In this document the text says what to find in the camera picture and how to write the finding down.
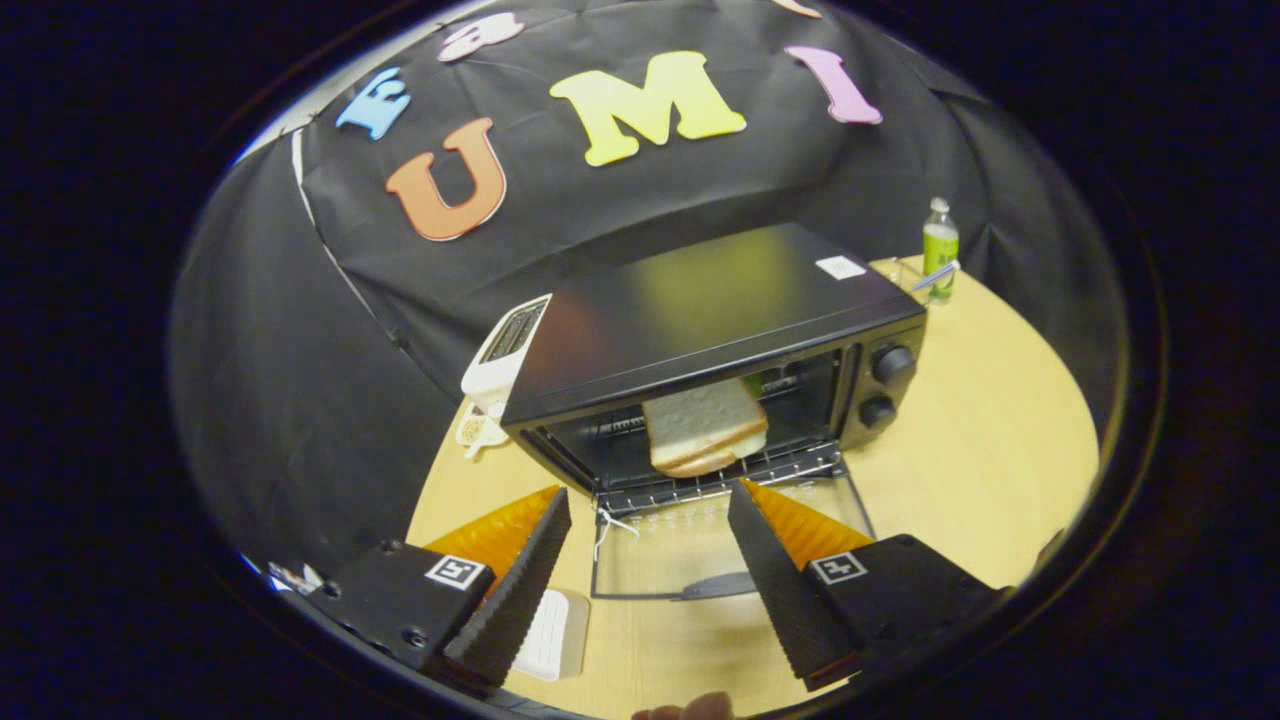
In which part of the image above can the white slot toaster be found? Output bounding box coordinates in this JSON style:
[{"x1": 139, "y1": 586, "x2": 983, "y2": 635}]
[{"x1": 460, "y1": 293, "x2": 553, "y2": 416}]

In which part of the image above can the white string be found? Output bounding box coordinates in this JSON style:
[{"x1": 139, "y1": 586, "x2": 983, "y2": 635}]
[{"x1": 592, "y1": 505, "x2": 641, "y2": 561}]

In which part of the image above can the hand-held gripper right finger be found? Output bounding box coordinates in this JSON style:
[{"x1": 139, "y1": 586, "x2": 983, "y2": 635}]
[{"x1": 727, "y1": 479, "x2": 1011, "y2": 693}]

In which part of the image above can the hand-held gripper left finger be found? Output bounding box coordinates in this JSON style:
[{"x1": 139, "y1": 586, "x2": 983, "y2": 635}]
[{"x1": 305, "y1": 486, "x2": 573, "y2": 693}]

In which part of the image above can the black toaster oven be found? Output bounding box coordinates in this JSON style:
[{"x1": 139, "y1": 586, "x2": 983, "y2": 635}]
[{"x1": 500, "y1": 222, "x2": 929, "y2": 601}]

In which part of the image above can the sliced bread sandwich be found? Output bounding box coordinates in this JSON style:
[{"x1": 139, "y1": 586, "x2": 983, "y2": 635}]
[{"x1": 642, "y1": 378, "x2": 771, "y2": 479}]

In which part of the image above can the clear bottle with green label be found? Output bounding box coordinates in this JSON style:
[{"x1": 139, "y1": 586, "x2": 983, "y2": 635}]
[{"x1": 922, "y1": 197, "x2": 961, "y2": 304}]

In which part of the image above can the white food tray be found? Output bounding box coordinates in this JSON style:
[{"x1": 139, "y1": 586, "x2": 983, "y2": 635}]
[{"x1": 512, "y1": 588, "x2": 591, "y2": 683}]

